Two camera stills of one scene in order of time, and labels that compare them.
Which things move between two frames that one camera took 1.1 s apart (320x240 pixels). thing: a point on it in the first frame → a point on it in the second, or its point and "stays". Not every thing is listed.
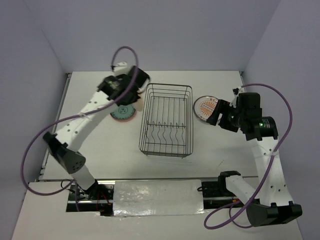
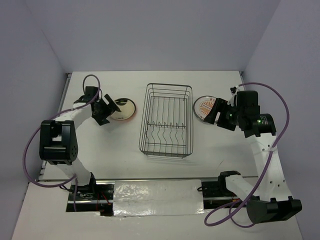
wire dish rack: x=166 y=128 stays
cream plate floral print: x=138 y=104 → x=127 y=110
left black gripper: x=137 y=97 → x=101 y=119
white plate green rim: x=203 y=106 stays
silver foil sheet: x=155 y=197 stays
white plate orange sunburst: x=204 y=106 stays
